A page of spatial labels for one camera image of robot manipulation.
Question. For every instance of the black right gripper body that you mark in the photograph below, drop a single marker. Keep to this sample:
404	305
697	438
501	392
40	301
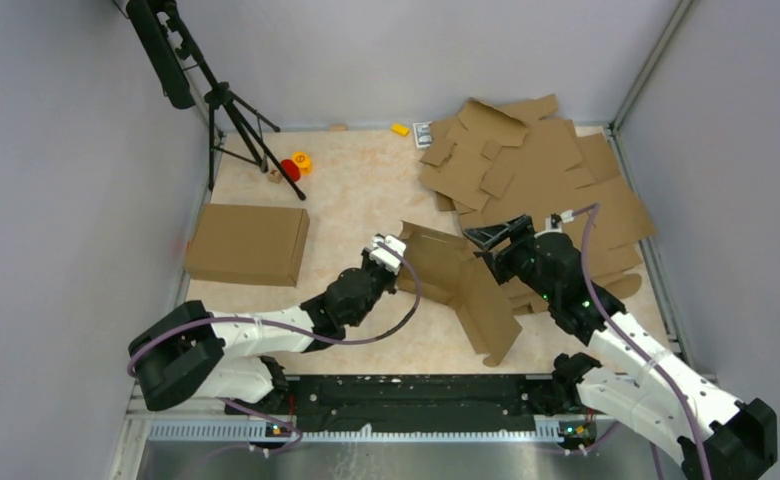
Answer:
525	271

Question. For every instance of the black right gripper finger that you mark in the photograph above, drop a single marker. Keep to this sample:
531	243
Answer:
488	237
518	256

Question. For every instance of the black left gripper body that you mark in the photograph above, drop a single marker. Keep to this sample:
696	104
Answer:
381	281

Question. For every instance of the cardboard box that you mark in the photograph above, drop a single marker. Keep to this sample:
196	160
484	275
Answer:
248	245
449	273

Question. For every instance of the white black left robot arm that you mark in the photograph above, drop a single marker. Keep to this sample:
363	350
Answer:
194	353

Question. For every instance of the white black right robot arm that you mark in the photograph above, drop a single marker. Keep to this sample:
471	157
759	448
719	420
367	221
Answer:
708	432

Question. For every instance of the folded closed cardboard box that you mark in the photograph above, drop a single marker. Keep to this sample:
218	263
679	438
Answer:
248	245

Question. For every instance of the playing card box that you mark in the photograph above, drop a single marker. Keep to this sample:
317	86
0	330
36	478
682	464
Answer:
422	134

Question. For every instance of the cardboard sheet pile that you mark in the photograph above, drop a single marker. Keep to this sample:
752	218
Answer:
490	164

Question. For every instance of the yellow block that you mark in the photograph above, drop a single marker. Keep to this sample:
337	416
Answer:
400	129

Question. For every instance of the small wooden cube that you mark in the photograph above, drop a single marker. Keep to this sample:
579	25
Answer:
274	176

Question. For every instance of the red round toy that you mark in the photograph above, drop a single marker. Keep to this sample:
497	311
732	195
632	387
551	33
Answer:
291	169

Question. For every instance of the orange round toy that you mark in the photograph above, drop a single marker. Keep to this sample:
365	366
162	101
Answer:
303	161

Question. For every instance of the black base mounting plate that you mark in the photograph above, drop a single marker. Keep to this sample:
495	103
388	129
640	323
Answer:
465	403

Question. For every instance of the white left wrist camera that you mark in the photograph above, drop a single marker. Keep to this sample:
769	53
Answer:
387	251

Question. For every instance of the black camera tripod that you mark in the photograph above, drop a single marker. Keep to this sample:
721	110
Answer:
173	52

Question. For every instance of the aluminium frame rail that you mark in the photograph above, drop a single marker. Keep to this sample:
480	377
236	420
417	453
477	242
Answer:
202	434

